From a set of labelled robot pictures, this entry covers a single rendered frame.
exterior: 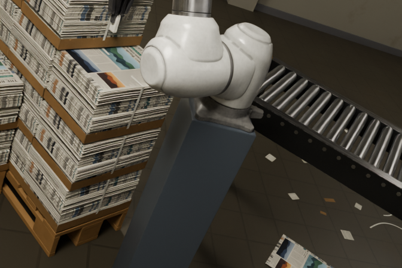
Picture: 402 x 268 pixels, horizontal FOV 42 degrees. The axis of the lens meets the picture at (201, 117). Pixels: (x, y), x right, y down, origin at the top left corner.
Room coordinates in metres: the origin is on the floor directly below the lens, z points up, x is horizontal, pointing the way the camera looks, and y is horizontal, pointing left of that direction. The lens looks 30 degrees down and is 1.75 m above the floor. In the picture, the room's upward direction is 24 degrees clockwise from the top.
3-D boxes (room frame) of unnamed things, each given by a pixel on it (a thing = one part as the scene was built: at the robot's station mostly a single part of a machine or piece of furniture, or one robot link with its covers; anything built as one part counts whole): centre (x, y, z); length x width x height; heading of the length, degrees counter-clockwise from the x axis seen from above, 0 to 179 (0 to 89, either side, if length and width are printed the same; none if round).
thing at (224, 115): (1.40, -0.06, 1.03); 0.22 x 0.18 x 0.06; 109
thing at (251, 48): (1.38, -0.04, 1.17); 0.18 x 0.16 x 0.22; 139
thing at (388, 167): (2.05, -0.83, 0.77); 0.47 x 0.05 x 0.05; 164
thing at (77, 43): (1.75, 0.63, 0.86); 0.29 x 0.16 x 0.04; 55
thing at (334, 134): (2.12, -0.58, 0.77); 0.47 x 0.05 x 0.05; 164
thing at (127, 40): (1.93, 0.50, 0.86); 0.29 x 0.16 x 0.04; 55
